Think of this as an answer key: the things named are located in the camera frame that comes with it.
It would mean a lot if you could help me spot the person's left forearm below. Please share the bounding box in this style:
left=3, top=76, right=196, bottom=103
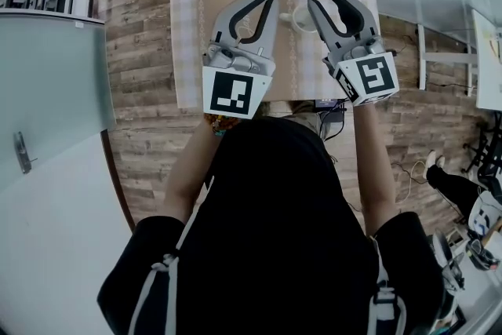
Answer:
left=162, top=112, right=236, bottom=225

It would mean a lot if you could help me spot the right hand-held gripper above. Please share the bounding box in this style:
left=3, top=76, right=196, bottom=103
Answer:
left=307, top=0, right=400, bottom=107

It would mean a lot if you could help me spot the beaded bracelet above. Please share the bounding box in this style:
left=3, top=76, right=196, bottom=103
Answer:
left=203, top=112, right=241, bottom=137

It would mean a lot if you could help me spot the person's black clothing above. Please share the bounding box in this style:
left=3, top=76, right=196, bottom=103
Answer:
left=96, top=116, right=447, bottom=335

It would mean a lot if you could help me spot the black electronic box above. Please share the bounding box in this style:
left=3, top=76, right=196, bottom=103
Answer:
left=315, top=98, right=348, bottom=111

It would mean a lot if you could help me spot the black cable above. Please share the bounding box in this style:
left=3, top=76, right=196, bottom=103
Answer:
left=318, top=108, right=347, bottom=142

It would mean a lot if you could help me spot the white table frame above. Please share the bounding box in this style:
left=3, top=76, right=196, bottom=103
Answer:
left=417, top=23, right=478, bottom=97

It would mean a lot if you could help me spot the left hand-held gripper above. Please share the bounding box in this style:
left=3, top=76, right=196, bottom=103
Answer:
left=202, top=0, right=281, bottom=119

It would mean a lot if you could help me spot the white cup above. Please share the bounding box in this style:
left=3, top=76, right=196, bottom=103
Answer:
left=278, top=5, right=318, bottom=33

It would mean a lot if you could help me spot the metal door handle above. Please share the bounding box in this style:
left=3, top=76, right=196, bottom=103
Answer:
left=13, top=131, right=38, bottom=175

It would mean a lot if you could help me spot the frosted glass door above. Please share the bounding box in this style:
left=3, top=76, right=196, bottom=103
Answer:
left=0, top=9, right=118, bottom=193

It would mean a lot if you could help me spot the spare hand-held gripper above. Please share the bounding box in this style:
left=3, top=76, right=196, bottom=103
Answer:
left=465, top=190, right=502, bottom=271

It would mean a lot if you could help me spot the white board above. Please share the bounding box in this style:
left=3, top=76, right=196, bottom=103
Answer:
left=471, top=9, right=502, bottom=111

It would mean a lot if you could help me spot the checked beige tablecloth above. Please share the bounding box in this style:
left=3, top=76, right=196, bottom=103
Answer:
left=169, top=0, right=380, bottom=110

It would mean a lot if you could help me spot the person's right forearm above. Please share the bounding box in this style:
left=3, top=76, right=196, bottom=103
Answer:
left=351, top=100, right=398, bottom=237

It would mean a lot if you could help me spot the black chair base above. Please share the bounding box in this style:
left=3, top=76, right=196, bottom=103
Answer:
left=461, top=128, right=502, bottom=185

